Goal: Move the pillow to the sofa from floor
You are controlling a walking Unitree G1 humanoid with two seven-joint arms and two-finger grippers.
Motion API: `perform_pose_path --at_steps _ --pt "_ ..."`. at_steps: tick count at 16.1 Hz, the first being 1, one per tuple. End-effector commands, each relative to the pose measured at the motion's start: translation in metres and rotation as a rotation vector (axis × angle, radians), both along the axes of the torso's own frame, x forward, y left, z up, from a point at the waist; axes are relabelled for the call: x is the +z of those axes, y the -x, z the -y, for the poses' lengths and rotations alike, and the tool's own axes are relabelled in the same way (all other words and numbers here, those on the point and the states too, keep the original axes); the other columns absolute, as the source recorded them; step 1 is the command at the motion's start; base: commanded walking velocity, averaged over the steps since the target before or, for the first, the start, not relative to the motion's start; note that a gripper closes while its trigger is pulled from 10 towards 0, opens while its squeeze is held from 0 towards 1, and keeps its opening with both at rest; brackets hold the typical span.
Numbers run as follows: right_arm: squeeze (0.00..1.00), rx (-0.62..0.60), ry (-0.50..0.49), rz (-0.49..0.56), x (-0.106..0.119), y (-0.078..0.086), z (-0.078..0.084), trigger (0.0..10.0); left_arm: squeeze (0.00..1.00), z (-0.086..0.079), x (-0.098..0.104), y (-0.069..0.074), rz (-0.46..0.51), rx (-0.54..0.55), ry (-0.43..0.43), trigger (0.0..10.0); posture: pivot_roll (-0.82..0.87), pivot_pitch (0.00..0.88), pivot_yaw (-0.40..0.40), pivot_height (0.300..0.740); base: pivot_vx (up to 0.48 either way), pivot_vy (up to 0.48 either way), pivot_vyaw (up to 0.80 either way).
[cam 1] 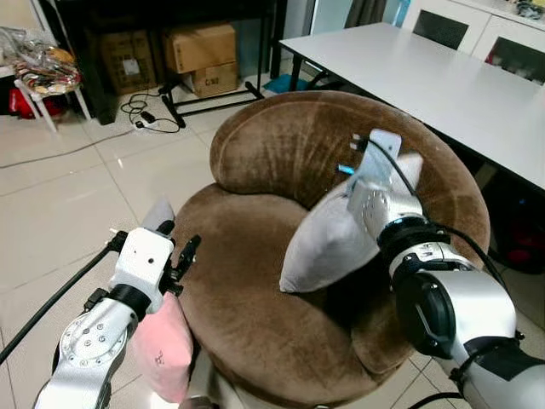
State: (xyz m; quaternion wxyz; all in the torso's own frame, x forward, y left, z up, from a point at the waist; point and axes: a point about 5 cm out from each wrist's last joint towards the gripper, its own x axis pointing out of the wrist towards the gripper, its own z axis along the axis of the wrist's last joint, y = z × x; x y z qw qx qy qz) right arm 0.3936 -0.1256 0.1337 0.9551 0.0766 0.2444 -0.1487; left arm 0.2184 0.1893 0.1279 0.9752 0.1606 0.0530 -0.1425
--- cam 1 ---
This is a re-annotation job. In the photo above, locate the dark labelled cardboard box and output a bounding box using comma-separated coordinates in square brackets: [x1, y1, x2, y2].
[98, 32, 158, 95]

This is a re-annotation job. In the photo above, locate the white stool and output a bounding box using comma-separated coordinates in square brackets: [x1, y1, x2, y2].
[0, 64, 93, 135]

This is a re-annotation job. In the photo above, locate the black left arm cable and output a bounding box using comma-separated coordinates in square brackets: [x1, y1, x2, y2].
[0, 230, 129, 363]

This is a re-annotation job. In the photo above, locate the light grey pillow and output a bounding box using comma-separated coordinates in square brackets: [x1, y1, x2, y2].
[141, 198, 177, 235]

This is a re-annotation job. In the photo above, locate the small red bag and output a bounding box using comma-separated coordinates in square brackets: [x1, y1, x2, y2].
[9, 85, 45, 120]

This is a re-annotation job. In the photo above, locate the white cabinet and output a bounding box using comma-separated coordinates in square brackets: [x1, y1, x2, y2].
[400, 0, 545, 84]

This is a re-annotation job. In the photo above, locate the large brown cardboard box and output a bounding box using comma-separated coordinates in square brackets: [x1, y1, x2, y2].
[163, 23, 239, 75]

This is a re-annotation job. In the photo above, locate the power strip with cables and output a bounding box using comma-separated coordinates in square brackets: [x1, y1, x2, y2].
[119, 89, 184, 135]

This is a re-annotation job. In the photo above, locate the black metal stand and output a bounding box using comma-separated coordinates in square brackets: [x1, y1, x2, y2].
[158, 72, 267, 129]

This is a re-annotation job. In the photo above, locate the white table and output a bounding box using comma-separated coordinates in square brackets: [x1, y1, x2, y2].
[279, 22, 545, 190]

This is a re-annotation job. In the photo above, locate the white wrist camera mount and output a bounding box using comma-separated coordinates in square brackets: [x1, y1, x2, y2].
[109, 227, 175, 292]
[347, 129, 404, 201]

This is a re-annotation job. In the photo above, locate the teal floor mat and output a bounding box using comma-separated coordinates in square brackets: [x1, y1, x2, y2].
[264, 75, 295, 93]

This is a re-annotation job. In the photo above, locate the black desk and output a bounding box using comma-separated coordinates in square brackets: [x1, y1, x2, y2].
[38, 0, 288, 126]

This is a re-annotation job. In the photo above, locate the pile of snack bags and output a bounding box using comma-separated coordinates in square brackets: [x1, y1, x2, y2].
[0, 26, 83, 95]

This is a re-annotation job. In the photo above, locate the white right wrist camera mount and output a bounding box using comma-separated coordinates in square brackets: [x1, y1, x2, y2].
[347, 129, 404, 201]

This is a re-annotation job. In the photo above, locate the thin dark floor cable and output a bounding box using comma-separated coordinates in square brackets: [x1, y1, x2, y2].
[0, 128, 137, 170]

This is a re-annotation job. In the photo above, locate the flat brown cardboard box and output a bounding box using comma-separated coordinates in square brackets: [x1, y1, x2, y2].
[181, 61, 242, 99]

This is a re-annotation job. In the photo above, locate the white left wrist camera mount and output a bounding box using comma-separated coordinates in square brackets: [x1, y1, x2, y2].
[109, 227, 175, 292]

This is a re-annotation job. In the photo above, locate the pink pillow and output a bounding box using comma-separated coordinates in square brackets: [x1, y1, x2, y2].
[128, 292, 195, 404]

